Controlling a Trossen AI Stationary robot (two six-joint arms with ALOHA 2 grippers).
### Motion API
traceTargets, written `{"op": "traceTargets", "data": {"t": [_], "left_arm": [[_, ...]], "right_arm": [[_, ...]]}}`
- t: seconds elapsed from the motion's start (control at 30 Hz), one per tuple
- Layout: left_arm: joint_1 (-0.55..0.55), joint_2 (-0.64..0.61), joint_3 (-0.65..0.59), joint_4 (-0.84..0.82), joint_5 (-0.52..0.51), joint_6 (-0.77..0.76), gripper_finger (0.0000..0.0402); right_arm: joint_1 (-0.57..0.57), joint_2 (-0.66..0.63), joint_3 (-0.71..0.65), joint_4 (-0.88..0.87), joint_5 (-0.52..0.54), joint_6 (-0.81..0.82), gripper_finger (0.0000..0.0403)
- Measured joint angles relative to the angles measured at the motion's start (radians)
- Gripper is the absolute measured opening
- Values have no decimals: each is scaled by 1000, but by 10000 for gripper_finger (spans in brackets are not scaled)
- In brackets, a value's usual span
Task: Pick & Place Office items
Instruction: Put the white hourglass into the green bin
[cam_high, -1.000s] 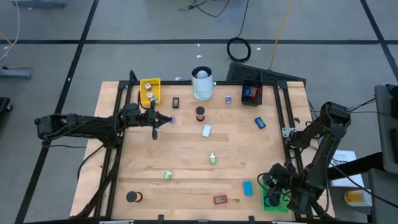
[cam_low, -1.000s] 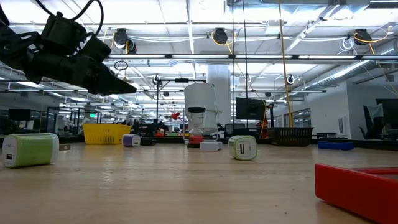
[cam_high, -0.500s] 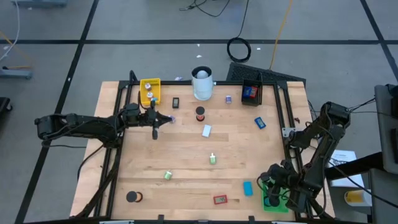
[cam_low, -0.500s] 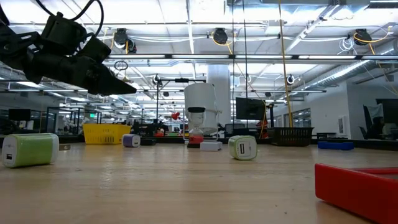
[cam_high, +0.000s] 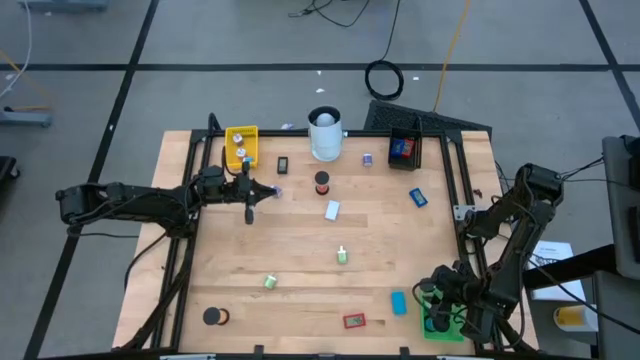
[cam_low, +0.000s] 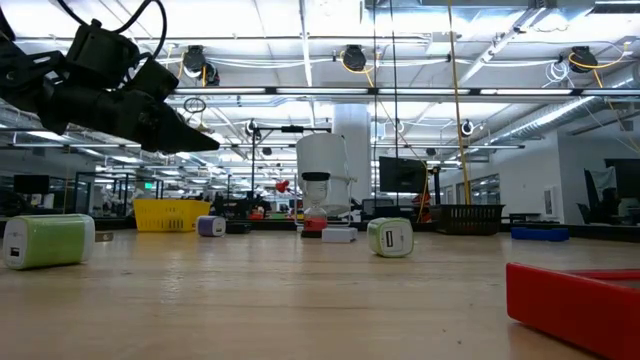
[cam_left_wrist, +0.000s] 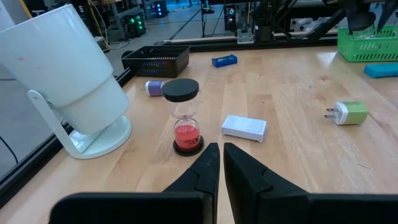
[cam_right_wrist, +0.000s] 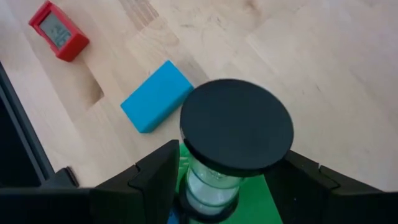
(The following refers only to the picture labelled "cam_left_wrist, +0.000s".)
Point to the green plastic basket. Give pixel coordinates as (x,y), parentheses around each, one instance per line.
(367,49)

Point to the white rectangular box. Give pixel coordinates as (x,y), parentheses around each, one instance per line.
(244,127)

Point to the black plastic basket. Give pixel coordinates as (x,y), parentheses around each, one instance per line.
(155,63)

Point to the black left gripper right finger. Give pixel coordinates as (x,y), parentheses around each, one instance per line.
(295,208)

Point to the small green USB wall charger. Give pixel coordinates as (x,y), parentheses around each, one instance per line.
(351,113)

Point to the hourglass with red sand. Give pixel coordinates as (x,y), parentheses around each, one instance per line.
(186,137)

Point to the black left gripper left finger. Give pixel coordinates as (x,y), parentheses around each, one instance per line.
(140,208)

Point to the dark blue small box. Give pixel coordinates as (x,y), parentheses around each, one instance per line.
(224,60)

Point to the black computer tower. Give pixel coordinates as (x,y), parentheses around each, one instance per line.
(230,17)
(160,8)
(133,26)

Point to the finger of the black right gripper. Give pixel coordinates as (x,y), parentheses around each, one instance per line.
(388,11)
(360,20)

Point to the light blue small box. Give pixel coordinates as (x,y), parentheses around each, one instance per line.
(381,71)

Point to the purple white USB charger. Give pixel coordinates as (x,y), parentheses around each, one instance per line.
(155,88)

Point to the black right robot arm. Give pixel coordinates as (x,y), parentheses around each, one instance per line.
(263,29)

